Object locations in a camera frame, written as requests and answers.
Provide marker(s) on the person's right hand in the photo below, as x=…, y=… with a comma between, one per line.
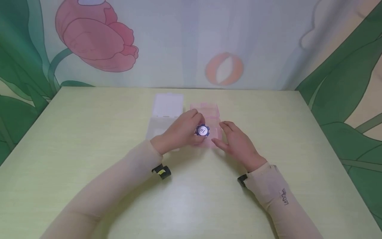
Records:
x=238, y=144

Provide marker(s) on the person's left hand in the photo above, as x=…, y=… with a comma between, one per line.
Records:
x=179, y=132

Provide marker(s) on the blue and white poker chip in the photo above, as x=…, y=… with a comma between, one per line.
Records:
x=202, y=131

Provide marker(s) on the person's right thumb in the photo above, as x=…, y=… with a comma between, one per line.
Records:
x=218, y=143

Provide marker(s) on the person's right forearm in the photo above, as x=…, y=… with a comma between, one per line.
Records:
x=283, y=202

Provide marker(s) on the person's right index finger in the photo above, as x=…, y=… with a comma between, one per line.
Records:
x=224, y=127

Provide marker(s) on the pink plastic box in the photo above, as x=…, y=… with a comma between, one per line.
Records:
x=210, y=116

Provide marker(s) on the clear plastic box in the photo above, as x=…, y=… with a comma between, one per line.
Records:
x=165, y=119

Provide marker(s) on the person's right fingers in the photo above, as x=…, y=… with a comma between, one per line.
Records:
x=232, y=127

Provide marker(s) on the person's left forearm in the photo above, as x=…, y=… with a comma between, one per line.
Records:
x=101, y=196

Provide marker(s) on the person's left fingers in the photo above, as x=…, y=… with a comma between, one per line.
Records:
x=195, y=119

